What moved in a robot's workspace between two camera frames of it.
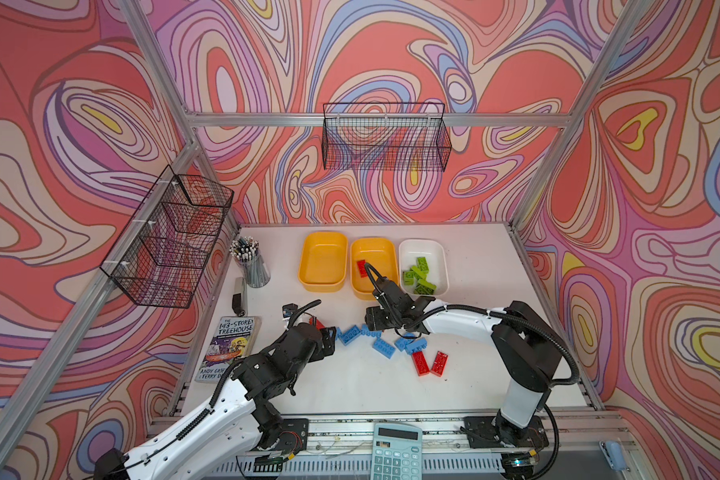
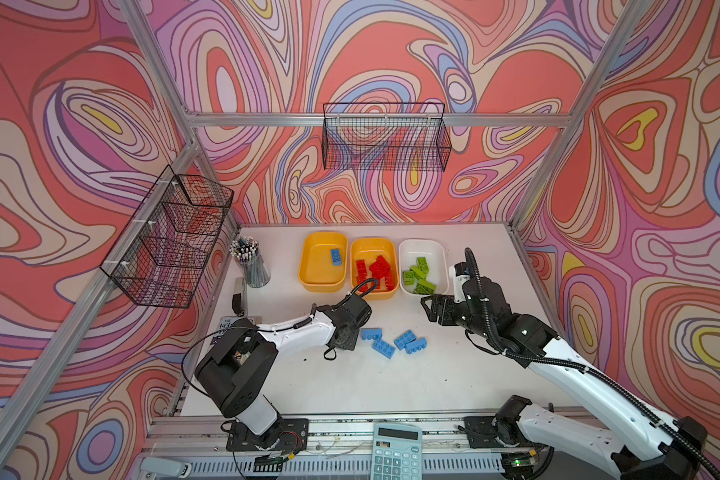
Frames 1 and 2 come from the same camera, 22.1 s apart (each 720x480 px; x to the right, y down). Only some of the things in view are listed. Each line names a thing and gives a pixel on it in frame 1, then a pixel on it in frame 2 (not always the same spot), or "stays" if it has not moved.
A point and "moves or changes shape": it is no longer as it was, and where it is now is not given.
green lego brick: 422,264 stays
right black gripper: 372,318 → 447,302
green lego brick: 424,287 stays
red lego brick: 319,325 moves or changes shape
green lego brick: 418,273 stays
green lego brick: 421,289 stays
